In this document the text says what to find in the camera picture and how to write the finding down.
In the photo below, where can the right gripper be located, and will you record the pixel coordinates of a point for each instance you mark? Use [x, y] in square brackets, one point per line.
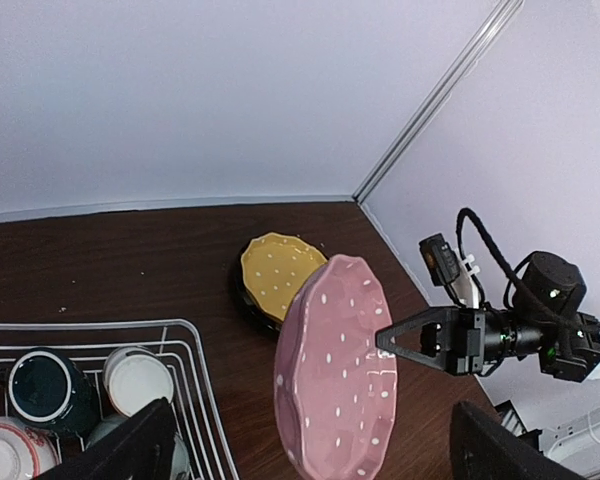
[441, 338]

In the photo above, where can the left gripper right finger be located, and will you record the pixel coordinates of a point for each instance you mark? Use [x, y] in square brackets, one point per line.
[480, 448]

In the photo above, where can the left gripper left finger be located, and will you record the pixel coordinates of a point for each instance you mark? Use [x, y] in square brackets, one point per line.
[140, 448]

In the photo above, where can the dark pink polka dot plate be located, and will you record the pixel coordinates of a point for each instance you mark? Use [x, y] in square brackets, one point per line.
[335, 391]

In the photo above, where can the yellow polka dot plate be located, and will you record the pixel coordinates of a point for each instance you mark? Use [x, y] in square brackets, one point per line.
[274, 268]

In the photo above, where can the black rimmed cream plate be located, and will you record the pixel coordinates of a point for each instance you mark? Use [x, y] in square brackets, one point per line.
[244, 304]

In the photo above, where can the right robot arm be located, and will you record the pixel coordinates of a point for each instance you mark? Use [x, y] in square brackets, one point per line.
[543, 320]

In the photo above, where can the light blue bowl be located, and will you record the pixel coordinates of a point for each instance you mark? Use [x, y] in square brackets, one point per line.
[180, 466]

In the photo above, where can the white and brown cup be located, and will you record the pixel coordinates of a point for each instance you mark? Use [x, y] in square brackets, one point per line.
[133, 377]

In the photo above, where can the dark green mug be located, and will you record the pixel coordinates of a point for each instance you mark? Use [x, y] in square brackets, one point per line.
[48, 392]

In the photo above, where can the white bowl red pattern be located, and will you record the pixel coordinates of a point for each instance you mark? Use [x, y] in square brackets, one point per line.
[25, 453]

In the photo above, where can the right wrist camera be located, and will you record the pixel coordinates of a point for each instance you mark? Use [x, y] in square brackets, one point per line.
[457, 275]

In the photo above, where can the white wire dish rack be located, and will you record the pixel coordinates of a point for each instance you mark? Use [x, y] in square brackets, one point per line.
[176, 342]

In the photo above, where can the right aluminium frame post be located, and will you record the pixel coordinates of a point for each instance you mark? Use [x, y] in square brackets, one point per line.
[481, 41]

